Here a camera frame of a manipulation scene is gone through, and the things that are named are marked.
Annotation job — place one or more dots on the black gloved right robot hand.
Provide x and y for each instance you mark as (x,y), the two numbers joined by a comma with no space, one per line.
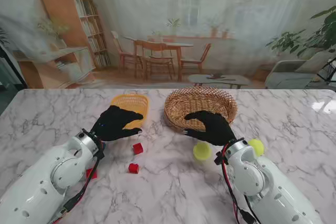
(216,129)

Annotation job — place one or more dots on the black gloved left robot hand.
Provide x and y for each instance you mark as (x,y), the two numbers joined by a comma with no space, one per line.
(113,124)

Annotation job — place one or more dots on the yellow-green tennis ball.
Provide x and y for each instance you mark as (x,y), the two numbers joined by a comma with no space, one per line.
(202,152)
(258,146)

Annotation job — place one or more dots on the red toy building block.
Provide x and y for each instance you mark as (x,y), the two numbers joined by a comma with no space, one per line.
(133,168)
(94,174)
(138,148)

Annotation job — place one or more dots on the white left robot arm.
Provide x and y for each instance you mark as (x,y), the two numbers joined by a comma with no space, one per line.
(39,190)

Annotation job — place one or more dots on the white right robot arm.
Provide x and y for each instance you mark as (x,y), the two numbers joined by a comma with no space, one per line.
(262,190)

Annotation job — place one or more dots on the yellow perforated plastic basket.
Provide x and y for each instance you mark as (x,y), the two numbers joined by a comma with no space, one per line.
(131,102)

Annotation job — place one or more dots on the woven wicker basket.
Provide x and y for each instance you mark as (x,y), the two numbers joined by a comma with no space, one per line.
(189,100)

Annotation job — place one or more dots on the black slanted stand pole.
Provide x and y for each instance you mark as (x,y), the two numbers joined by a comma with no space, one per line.
(15,69)

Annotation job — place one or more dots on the printed room scene backdrop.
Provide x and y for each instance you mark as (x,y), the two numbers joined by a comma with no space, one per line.
(157,11)

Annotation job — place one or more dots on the black tripod stand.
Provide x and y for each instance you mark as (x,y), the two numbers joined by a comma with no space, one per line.
(329,73)

